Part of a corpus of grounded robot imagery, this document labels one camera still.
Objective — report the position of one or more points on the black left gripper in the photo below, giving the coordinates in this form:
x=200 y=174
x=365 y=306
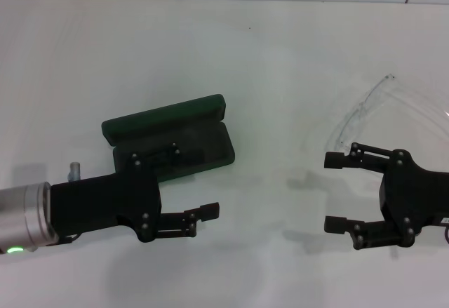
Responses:
x=98 y=199

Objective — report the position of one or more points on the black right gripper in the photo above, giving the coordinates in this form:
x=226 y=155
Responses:
x=414 y=195

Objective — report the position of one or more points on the green glasses case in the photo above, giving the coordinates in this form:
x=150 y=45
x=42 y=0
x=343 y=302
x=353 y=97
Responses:
x=168 y=111

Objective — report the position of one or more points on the clear frame glasses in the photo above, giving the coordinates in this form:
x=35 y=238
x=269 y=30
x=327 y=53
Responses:
x=366 y=99

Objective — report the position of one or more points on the silver cylindrical connector plug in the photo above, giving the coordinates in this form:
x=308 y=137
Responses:
x=74 y=171

